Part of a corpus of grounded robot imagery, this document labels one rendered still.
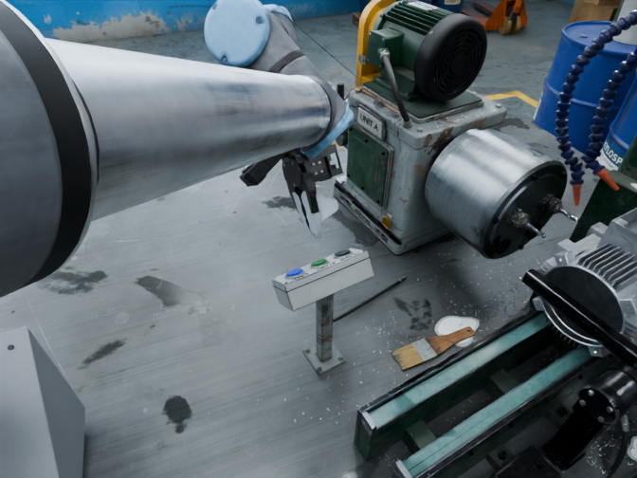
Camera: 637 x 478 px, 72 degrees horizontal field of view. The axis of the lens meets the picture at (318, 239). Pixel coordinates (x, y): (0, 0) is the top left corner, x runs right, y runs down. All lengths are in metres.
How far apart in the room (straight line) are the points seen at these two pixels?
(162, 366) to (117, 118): 0.85
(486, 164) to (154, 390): 0.82
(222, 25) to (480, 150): 0.59
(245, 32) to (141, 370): 0.71
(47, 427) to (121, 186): 0.63
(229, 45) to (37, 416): 0.61
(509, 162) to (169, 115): 0.81
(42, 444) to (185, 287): 0.49
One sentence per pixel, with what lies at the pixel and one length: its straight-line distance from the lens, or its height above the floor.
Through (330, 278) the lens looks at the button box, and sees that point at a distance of 0.76.
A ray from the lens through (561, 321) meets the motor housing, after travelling 0.98.
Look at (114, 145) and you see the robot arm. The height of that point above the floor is 1.53.
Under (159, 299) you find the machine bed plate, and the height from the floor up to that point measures 0.80.
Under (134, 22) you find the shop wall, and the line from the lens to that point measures 6.09.
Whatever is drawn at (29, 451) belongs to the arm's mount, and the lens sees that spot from 0.84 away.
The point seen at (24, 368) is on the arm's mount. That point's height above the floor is 1.04.
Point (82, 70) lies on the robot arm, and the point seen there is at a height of 1.56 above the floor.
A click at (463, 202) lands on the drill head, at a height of 1.07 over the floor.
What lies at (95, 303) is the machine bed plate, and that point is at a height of 0.80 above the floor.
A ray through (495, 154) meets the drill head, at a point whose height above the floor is 1.16.
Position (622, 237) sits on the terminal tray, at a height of 1.13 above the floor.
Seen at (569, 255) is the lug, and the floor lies 1.09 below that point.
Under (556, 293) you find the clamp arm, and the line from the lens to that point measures 0.90.
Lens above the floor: 1.62
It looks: 41 degrees down
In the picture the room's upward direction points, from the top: straight up
